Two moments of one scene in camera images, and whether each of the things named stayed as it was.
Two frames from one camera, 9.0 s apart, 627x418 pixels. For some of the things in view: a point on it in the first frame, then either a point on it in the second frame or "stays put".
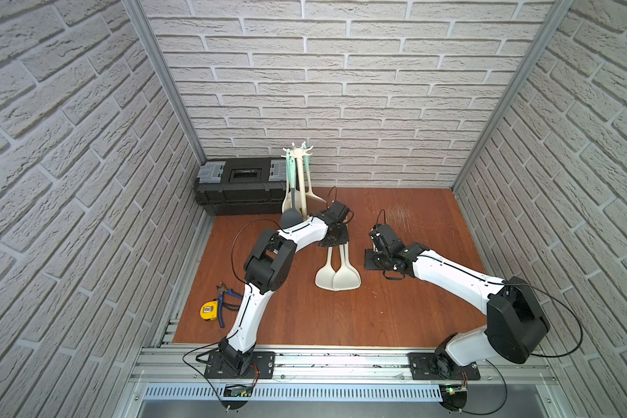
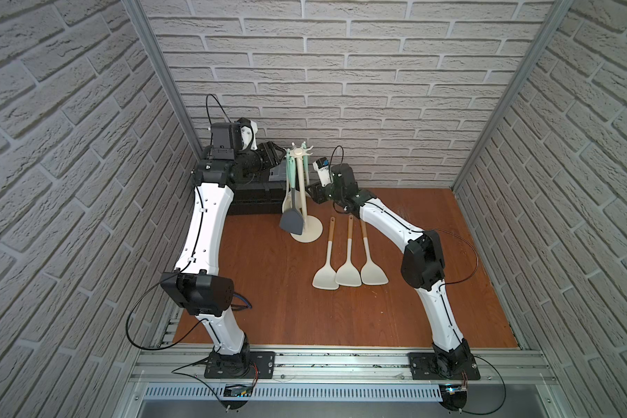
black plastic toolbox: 241,186 stays put
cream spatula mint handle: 310,195 stays put
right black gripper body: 374,260 → 324,193
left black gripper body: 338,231 → 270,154
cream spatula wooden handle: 324,279 stays put
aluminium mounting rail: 183,367 stays put
